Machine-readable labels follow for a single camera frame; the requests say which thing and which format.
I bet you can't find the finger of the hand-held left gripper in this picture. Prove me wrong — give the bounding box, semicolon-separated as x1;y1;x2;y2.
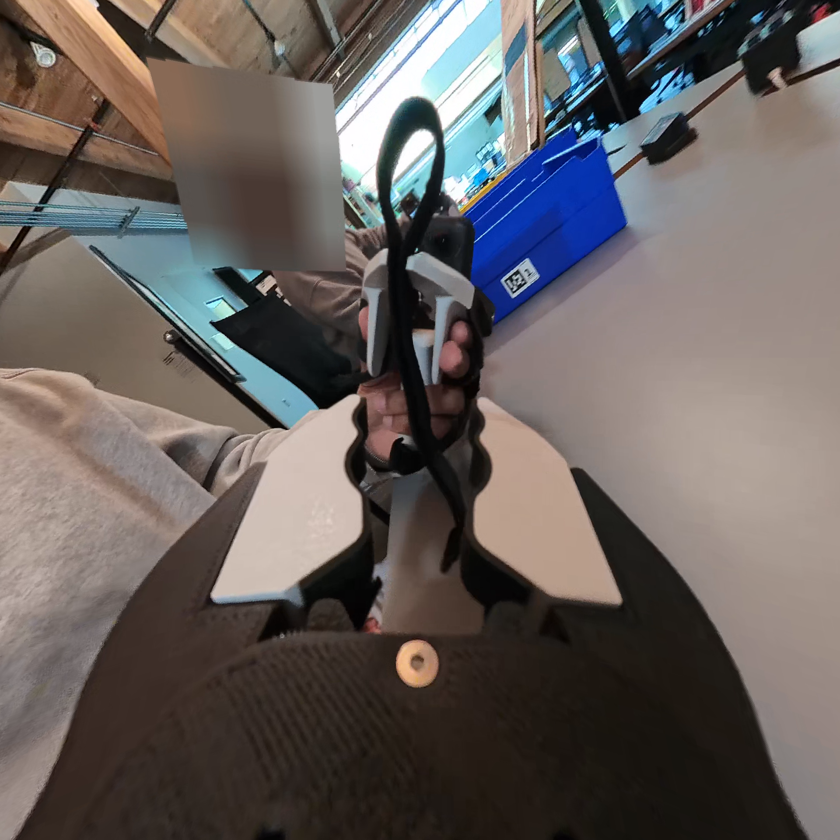
361;249;395;378
407;254;475;386

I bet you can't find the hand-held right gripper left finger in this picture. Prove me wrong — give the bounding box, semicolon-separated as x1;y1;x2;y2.
209;394;377;631

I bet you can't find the black office chair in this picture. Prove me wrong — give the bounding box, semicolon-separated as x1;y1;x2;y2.
210;290;363;409

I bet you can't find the wooden post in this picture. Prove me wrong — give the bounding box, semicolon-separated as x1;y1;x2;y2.
0;0;176;179

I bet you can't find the black power adapter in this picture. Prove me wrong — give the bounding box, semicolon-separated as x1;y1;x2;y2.
639;110;699;166

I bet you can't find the black charger with cable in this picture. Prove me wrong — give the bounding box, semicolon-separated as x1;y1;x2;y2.
740;12;799;97

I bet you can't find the grey desk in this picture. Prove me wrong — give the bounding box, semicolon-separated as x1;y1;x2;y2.
377;13;840;840

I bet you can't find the black braided cable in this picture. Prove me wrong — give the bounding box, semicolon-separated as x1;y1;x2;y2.
374;96;471;573

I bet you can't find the person's left hand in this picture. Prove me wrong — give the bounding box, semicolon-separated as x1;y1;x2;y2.
356;307;484;459

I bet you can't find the person's grey sweatshirt torso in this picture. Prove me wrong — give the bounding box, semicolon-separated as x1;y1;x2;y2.
0;366;221;840

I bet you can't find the wooden sign board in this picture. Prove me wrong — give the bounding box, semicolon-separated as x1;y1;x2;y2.
500;0;547;160

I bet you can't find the black door handle bar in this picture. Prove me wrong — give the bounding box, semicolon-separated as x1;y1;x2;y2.
87;243;246;386

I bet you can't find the black pole stand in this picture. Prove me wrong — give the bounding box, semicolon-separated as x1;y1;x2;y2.
576;0;629;127

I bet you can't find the person's left forearm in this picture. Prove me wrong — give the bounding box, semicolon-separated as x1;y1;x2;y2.
161;406;329;494

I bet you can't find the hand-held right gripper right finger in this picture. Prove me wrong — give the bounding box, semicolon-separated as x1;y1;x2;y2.
459;396;623;630

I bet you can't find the blue storage bin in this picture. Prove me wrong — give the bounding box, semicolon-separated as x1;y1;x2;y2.
471;140;629;324
458;126;580;219

